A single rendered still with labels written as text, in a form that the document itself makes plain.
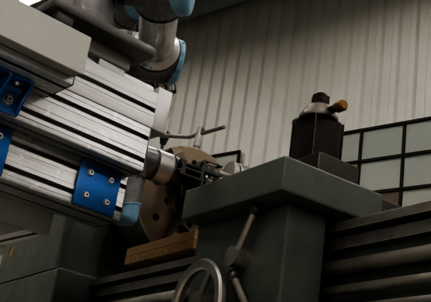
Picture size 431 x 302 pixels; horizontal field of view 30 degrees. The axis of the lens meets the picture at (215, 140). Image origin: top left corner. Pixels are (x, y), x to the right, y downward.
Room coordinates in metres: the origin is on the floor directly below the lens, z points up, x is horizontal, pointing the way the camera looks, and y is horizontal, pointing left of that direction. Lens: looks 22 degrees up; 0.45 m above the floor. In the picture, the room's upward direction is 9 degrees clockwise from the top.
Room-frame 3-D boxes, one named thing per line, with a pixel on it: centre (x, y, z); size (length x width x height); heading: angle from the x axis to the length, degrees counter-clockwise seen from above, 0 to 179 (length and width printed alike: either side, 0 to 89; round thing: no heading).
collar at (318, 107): (1.46, -0.20, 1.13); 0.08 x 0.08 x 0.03
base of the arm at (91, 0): (1.36, 0.29, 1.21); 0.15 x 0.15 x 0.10
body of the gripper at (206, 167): (1.80, 0.04, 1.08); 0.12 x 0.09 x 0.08; 120
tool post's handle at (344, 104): (1.42, -0.22, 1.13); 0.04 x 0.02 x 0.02; 31
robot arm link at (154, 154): (1.73, 0.18, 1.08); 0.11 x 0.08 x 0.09; 120
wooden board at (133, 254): (1.84, -0.06, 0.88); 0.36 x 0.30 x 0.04; 121
